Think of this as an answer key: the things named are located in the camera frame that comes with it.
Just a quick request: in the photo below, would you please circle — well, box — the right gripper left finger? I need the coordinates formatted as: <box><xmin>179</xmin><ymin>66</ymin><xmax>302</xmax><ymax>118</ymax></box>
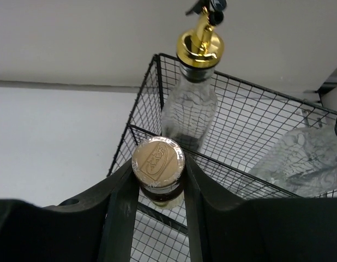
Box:
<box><xmin>0</xmin><ymin>161</ymin><xmax>139</xmax><ymax>261</ymax></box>

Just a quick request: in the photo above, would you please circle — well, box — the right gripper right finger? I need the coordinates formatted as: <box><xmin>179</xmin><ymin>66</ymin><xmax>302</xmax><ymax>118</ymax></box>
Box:
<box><xmin>183</xmin><ymin>156</ymin><xmax>337</xmax><ymax>261</ymax></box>

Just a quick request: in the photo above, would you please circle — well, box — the clear glass oil bottle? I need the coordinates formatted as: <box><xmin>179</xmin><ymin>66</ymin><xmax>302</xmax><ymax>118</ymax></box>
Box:
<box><xmin>249</xmin><ymin>118</ymin><xmax>337</xmax><ymax>197</ymax></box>

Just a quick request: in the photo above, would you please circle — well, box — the small yellow bottle cork cap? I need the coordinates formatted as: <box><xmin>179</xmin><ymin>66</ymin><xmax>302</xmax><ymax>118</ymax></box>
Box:
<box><xmin>131</xmin><ymin>135</ymin><xmax>185</xmax><ymax>210</ymax></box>

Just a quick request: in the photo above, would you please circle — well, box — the glass bottle with dark liquid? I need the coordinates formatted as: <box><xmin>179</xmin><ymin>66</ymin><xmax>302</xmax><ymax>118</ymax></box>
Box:
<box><xmin>161</xmin><ymin>1</ymin><xmax>227</xmax><ymax>151</ymax></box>

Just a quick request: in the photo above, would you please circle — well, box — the black wire basket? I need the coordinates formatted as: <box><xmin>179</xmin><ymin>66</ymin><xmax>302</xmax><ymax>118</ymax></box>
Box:
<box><xmin>110</xmin><ymin>53</ymin><xmax>337</xmax><ymax>261</ymax></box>

